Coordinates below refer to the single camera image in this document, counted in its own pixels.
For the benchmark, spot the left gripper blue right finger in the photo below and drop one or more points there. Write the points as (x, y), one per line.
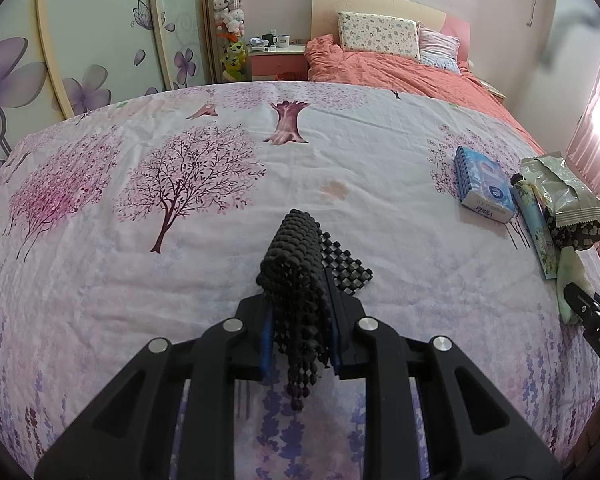
(334, 340)

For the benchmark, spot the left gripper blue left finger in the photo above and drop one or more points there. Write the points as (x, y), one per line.
(267, 341)

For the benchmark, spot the black white checkered mesh cloth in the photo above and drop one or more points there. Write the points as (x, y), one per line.
(303, 272)

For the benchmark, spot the floral hand cream tube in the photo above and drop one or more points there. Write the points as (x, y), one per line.
(525, 197)

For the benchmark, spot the blue tissue pack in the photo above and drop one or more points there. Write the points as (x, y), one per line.
(482, 186)

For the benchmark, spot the black floral scrunchie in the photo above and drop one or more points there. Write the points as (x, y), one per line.
(581, 236)

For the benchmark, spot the pink left nightstand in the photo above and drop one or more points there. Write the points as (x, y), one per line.
(279, 64)

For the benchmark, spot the green frog plush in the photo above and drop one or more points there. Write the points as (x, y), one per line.
(234, 62)

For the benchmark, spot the coral red bed duvet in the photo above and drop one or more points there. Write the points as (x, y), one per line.
(328, 62)

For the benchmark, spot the white mug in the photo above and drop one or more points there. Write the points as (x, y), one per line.
(282, 41)

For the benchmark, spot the pink striped pillow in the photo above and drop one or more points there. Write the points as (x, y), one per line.
(438, 50)

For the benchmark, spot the plush toy display tube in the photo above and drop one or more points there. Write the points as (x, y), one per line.
(228, 25)

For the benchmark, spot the floral white pillow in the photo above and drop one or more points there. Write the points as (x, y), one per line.
(368, 32)

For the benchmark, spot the beige pink headboard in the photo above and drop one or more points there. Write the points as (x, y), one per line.
(324, 18)

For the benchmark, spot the floral sliding wardrobe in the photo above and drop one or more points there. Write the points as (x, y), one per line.
(60, 58)

